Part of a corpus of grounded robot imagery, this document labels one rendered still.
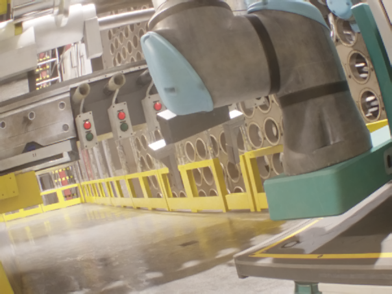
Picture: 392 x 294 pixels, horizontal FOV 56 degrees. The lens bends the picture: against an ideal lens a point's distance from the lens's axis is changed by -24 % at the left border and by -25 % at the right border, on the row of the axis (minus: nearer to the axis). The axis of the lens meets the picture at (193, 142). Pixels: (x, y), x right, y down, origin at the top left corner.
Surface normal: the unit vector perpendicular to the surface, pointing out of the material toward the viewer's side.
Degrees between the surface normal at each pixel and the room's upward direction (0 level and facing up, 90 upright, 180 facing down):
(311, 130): 72
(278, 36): 82
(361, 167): 90
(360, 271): 90
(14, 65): 90
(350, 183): 90
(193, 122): 113
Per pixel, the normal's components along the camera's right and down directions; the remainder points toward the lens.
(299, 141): -0.82, -0.10
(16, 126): 0.41, -0.12
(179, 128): 0.47, 0.28
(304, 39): 0.08, -0.03
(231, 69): 0.18, 0.39
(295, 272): -0.85, 0.22
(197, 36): -0.04, -0.20
